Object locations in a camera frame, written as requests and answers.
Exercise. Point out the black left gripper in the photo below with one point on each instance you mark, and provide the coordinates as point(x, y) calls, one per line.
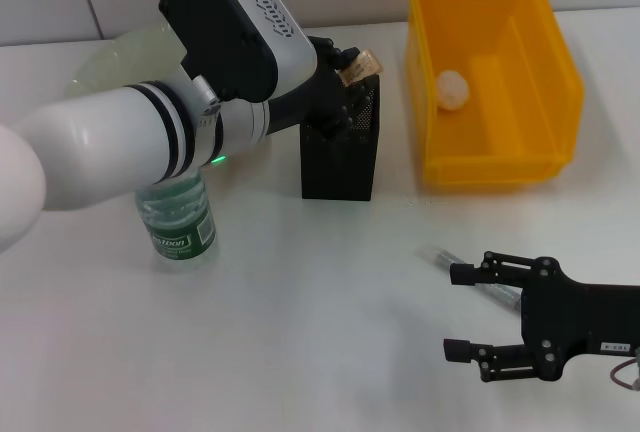
point(320, 102)

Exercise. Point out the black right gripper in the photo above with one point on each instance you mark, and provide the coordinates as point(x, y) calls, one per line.
point(575, 317)

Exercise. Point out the tan eraser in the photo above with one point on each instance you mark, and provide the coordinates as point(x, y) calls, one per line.
point(361, 67)

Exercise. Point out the grey marker pen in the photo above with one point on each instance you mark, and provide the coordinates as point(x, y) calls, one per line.
point(440, 257)

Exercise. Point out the white paper ball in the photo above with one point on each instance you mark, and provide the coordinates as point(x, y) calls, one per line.
point(452, 91)

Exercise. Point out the clear water bottle green label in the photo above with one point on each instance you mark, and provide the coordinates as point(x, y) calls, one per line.
point(175, 222)

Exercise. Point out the black mesh pen holder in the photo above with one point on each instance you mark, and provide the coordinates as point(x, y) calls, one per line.
point(340, 172)

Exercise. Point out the pale green glass fruit plate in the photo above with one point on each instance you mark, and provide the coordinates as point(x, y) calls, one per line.
point(125, 57)

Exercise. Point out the yellow plastic storage bin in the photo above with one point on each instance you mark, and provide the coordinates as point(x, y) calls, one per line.
point(545, 77)

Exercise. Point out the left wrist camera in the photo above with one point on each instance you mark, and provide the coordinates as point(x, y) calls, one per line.
point(230, 27)

